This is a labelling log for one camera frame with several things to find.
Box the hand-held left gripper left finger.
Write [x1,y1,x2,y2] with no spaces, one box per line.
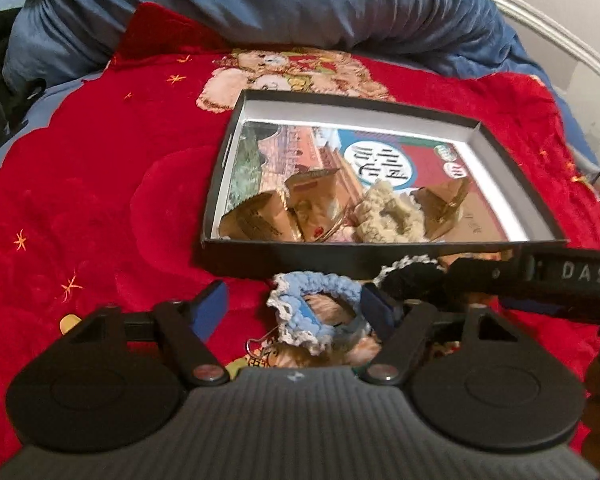
[55,280,231,388]

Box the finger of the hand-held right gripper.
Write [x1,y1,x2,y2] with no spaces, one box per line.
[442,254,527,300]

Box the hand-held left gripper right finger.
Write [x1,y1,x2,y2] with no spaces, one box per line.
[360,282,531,387]

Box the black scrunchie with white trim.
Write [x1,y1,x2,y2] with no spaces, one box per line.
[372,254,451,306]

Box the blue crochet scrunchie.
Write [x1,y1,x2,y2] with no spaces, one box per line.
[266,271,376,351]

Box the beige scrunchie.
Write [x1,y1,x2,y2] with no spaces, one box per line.
[352,180,426,243]

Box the brown polka dot pouch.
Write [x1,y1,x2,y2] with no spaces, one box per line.
[284,169,356,242]

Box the black box with printed picture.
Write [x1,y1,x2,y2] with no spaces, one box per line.
[200,89,570,281]

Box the metal clip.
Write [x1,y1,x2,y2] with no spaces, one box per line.
[245,327,282,361]

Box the red printed blanket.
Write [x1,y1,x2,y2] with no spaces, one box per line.
[0,2,600,461]

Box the light blue bedsheet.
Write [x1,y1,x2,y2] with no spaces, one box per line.
[0,72,106,183]

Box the blue quilt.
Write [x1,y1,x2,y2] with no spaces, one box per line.
[2,0,551,96]

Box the white bed frame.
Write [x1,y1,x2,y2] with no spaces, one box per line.
[440,0,600,91]

